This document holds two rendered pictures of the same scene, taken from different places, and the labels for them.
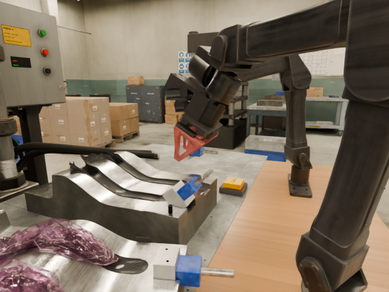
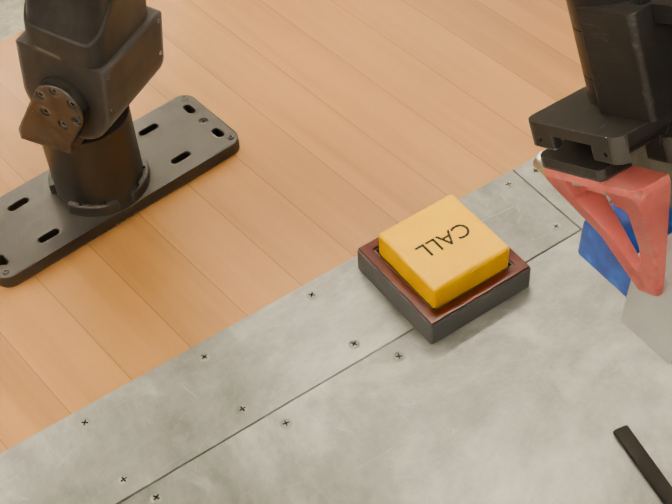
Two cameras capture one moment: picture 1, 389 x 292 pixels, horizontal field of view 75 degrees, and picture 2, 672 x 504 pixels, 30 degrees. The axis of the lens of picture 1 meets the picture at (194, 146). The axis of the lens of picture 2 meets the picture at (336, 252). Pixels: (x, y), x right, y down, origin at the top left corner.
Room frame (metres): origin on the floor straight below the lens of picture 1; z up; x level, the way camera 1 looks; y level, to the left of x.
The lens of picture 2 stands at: (1.29, 0.11, 1.43)
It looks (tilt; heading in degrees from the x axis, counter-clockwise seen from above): 48 degrees down; 215
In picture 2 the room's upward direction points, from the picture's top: 4 degrees counter-clockwise
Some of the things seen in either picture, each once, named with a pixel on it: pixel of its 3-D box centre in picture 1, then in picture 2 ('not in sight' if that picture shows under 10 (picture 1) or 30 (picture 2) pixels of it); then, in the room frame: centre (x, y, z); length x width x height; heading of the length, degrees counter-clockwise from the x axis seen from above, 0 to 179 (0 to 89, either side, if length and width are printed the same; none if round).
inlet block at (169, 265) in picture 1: (194, 270); not in sight; (0.37, 0.00, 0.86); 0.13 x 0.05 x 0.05; 84
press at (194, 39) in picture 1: (222, 90); not in sight; (5.33, -0.58, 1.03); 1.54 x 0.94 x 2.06; 157
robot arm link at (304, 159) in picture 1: (299, 159); (87, 77); (0.87, -0.38, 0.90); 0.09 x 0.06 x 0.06; 6
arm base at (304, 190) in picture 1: (299, 175); (92, 150); (0.87, -0.38, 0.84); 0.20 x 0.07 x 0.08; 162
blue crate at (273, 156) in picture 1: (265, 154); not in sight; (3.75, -1.10, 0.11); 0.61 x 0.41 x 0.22; 67
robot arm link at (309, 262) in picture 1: (333, 273); not in sight; (0.30, -0.20, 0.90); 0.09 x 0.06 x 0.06; 124
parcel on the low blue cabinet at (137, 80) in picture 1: (136, 80); not in sight; (7.98, 1.79, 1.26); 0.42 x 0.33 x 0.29; 67
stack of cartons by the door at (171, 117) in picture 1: (179, 109); not in sight; (7.52, 0.44, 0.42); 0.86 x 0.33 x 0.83; 67
